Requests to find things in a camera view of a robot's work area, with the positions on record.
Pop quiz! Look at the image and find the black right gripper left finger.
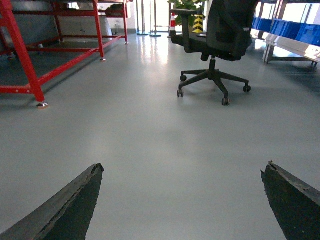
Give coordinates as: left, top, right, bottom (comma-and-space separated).
0, 163, 104, 240

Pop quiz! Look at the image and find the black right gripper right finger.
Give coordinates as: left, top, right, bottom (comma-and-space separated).
261, 161, 320, 240

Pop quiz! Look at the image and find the stainless steel roller rack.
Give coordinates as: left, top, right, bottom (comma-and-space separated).
251, 0, 320, 67

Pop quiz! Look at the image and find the black office chair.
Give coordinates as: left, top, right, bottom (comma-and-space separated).
171, 0, 258, 106

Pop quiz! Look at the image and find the red white traffic cone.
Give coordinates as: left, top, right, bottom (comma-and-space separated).
167, 13, 177, 38

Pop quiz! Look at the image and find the green potted plant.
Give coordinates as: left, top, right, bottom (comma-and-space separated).
167, 0, 210, 28

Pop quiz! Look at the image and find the red metal table frame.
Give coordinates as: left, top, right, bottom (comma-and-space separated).
0, 0, 128, 109

